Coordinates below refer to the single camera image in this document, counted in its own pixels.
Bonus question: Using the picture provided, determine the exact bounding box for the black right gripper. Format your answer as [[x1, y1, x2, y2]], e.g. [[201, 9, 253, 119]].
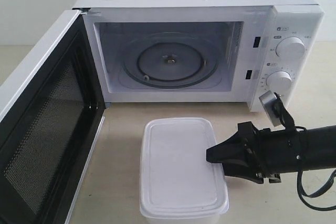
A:
[[206, 122, 302, 184]]

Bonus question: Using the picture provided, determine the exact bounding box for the white plastic lidded container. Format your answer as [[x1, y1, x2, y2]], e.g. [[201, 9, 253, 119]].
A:
[[140, 118, 229, 223]]

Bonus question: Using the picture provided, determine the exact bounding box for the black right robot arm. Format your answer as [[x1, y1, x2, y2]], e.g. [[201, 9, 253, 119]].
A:
[[206, 122, 335, 184]]

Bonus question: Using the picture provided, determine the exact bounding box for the glass microwave turntable plate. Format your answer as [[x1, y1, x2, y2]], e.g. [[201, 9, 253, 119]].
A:
[[121, 33, 221, 89]]

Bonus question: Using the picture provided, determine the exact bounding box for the white microwave oven body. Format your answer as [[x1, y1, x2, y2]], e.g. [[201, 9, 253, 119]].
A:
[[73, 0, 324, 112]]

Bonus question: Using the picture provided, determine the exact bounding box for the lower white control knob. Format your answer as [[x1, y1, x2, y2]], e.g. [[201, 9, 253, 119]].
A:
[[266, 71, 292, 94]]

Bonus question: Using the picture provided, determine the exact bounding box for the white control knob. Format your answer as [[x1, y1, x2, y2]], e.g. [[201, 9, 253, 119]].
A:
[[276, 37, 306, 60], [266, 71, 292, 94]]

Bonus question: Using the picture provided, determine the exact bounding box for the upper white control knob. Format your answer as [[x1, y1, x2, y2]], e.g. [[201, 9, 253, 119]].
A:
[[276, 37, 306, 60]]

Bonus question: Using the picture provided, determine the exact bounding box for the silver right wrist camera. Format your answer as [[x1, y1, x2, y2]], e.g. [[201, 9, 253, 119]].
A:
[[259, 91, 284, 126]]

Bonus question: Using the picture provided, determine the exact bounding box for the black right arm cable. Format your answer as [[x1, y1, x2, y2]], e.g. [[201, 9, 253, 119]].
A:
[[272, 92, 336, 208]]

